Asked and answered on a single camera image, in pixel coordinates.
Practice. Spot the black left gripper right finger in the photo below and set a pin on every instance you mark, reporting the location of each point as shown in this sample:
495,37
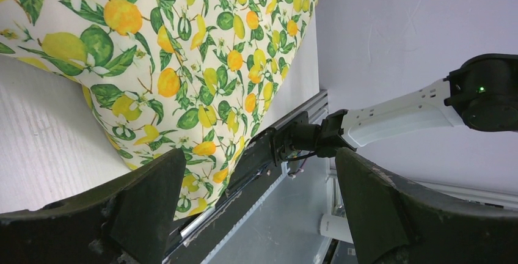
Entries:
395,220

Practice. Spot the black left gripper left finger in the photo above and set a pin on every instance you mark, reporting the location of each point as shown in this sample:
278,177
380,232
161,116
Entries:
126,220

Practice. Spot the yellow patterned cloth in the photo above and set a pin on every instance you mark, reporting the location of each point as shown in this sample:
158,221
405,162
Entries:
195,75

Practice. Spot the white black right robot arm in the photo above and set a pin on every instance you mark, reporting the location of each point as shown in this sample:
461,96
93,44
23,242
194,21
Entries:
481,94

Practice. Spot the white cylindrical object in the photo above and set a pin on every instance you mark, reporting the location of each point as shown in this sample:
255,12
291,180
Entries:
336,228

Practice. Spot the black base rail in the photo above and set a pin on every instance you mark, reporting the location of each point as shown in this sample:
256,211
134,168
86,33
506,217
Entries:
260,166

